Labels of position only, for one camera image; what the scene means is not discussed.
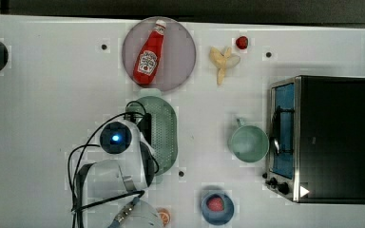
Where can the purple round plate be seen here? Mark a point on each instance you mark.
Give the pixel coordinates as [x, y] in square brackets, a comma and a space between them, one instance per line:
[178, 53]

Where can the red strawberry toy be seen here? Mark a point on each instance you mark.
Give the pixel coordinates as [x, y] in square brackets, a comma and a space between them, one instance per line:
[242, 42]

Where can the green plastic mug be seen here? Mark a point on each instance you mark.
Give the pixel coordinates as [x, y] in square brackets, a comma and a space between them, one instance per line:
[248, 143]

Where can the peeled banana toy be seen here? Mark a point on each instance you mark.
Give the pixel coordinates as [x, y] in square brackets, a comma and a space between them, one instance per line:
[223, 61]

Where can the red strawberry in bowl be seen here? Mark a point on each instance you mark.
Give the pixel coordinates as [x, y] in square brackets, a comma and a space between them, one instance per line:
[215, 204]

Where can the green plastic strainer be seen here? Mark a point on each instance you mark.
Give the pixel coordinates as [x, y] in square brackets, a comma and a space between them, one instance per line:
[164, 128]

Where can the orange slice toy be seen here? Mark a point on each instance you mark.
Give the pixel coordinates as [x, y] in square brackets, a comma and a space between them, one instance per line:
[164, 215]

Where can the blue small bowl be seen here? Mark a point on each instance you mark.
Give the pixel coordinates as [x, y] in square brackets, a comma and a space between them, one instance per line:
[217, 218]

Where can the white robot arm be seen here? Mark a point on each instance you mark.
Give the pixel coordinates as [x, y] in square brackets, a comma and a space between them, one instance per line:
[129, 168]

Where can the red ketchup bottle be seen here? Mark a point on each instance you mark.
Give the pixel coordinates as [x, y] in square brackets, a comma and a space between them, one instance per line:
[149, 57]

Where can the silver toaster oven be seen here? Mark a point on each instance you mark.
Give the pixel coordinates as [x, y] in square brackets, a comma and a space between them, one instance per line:
[317, 140]

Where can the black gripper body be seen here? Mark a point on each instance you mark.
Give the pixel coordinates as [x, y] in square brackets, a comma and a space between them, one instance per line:
[144, 123]

